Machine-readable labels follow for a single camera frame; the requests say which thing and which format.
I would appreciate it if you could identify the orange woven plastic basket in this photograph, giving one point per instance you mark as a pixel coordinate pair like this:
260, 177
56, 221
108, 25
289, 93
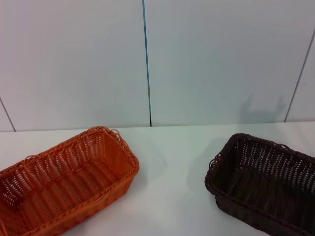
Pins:
73, 182

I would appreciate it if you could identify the dark brown woven basket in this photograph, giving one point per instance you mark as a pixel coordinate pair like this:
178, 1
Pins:
265, 186

